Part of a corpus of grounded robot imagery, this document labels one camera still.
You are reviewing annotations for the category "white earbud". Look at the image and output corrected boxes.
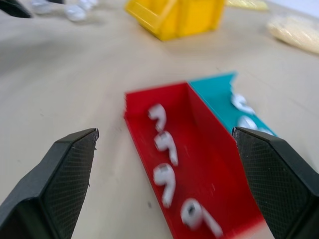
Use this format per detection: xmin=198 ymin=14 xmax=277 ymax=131
xmin=236 ymin=116 xmax=259 ymax=130
xmin=154 ymin=131 xmax=179 ymax=167
xmin=152 ymin=164 xmax=177 ymax=209
xmin=230 ymin=93 xmax=256 ymax=115
xmin=180 ymin=198 xmax=224 ymax=239
xmin=147 ymin=103 xmax=167 ymax=131

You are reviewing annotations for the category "clear bag of yellow contents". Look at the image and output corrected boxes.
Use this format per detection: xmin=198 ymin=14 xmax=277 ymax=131
xmin=225 ymin=0 xmax=270 ymax=10

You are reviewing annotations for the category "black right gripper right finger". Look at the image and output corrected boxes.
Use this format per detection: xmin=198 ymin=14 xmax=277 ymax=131
xmin=231 ymin=126 xmax=319 ymax=239

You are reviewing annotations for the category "yellow plastic tray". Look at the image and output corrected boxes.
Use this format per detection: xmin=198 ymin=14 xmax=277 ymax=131
xmin=124 ymin=0 xmax=226 ymax=42

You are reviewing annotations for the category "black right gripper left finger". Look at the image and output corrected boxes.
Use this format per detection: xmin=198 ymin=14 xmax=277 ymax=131
xmin=0 ymin=127 xmax=100 ymax=239

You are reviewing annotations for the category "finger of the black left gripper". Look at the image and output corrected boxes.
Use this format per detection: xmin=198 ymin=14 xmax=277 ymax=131
xmin=0 ymin=0 xmax=33 ymax=19

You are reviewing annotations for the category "clear bag of beige grains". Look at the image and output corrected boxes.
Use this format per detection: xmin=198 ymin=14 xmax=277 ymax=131
xmin=266 ymin=14 xmax=319 ymax=55

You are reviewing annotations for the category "red plastic tray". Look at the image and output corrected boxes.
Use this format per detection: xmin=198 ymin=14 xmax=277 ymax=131
xmin=123 ymin=81 xmax=266 ymax=239

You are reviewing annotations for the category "teal plastic tray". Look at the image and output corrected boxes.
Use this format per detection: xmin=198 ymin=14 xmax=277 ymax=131
xmin=188 ymin=71 xmax=279 ymax=137

